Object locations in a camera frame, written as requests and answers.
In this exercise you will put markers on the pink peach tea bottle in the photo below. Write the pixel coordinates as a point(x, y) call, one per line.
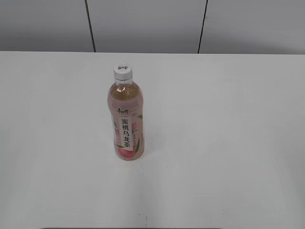
point(125, 102)

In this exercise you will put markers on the white bottle cap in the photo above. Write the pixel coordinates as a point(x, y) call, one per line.
point(123, 72)

